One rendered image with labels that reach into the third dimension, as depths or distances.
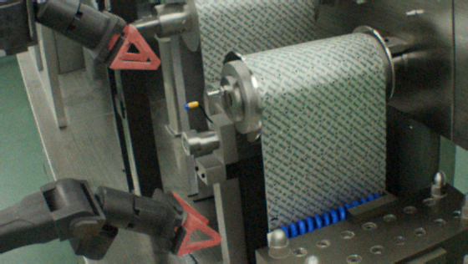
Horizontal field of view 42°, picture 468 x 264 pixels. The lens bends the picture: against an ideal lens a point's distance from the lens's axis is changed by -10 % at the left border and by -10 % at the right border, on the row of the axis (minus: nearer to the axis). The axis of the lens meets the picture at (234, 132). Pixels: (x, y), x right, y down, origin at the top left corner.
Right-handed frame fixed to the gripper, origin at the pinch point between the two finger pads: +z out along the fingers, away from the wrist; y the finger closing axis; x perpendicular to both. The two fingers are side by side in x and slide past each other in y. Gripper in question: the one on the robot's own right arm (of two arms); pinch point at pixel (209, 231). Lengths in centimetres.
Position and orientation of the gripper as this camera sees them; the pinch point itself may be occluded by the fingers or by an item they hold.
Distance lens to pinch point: 107.3
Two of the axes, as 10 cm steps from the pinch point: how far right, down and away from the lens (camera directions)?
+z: 8.4, 2.6, 4.8
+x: 3.8, -9.1, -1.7
